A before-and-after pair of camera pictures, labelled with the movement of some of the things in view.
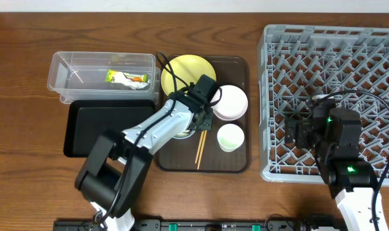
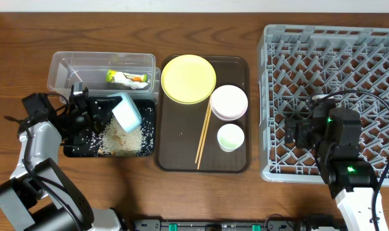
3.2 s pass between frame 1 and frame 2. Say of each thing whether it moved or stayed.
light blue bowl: moved
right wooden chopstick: stayed
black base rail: stayed
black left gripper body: moved
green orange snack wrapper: stayed
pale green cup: stayed
